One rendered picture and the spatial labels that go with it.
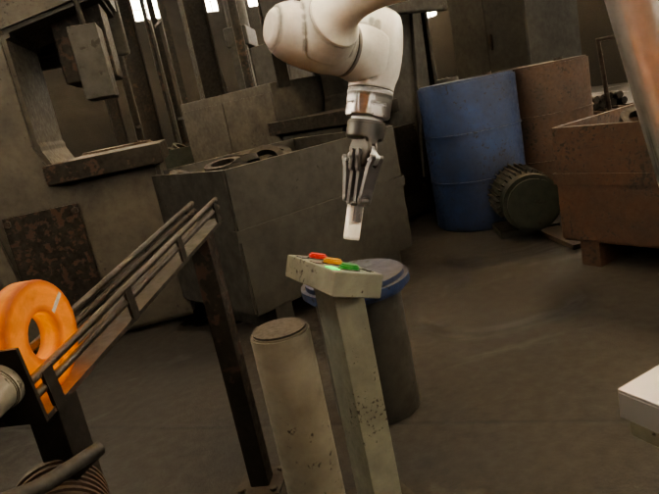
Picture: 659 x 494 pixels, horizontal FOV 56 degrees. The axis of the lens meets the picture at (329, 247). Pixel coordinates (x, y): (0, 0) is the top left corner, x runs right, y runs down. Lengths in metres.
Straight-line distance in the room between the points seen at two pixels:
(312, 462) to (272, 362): 0.23
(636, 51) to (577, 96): 3.28
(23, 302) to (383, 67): 0.73
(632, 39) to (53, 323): 0.82
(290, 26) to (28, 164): 2.20
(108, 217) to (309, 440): 2.05
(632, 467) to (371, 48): 1.10
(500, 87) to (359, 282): 2.64
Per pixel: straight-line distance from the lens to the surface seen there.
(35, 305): 0.92
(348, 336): 1.30
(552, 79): 3.99
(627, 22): 0.79
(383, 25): 1.22
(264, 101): 4.34
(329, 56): 1.12
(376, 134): 1.21
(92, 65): 2.88
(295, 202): 2.70
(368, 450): 1.42
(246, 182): 2.55
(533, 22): 5.17
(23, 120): 3.14
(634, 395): 1.10
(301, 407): 1.24
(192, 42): 9.25
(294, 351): 1.20
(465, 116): 3.66
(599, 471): 1.62
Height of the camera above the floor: 0.94
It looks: 14 degrees down
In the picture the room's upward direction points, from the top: 11 degrees counter-clockwise
